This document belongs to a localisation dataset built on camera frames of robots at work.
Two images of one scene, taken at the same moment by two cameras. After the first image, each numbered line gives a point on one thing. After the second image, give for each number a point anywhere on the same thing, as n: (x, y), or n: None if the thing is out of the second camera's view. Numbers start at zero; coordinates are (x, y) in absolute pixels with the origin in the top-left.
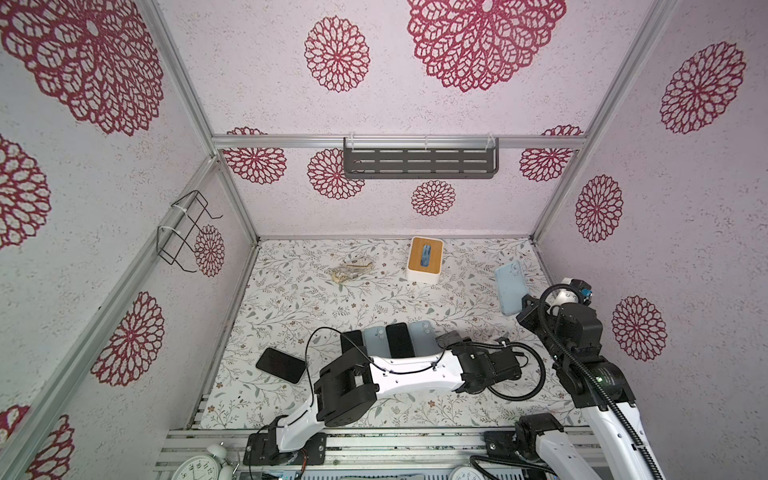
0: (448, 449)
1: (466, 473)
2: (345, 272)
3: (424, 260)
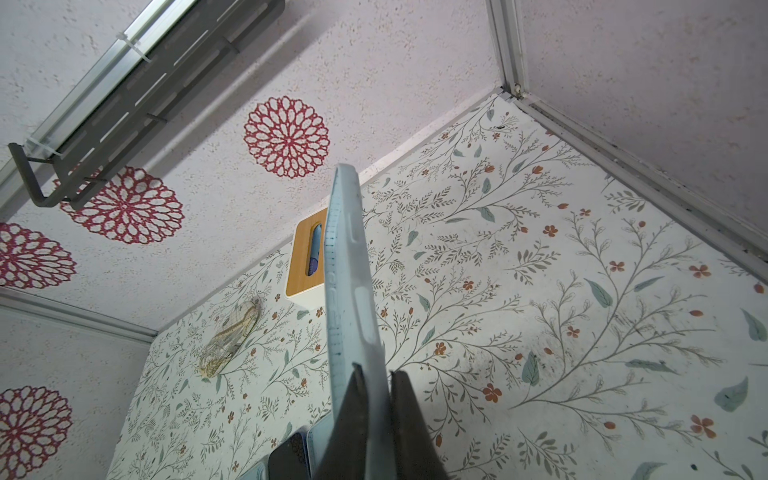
0: None
1: None
2: (230, 338)
3: (305, 281)
